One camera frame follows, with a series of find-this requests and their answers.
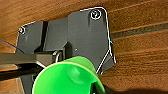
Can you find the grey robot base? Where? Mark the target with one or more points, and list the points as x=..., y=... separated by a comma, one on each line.
x=76, y=40

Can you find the grey robot torso link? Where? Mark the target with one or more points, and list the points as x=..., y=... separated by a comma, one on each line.
x=30, y=58

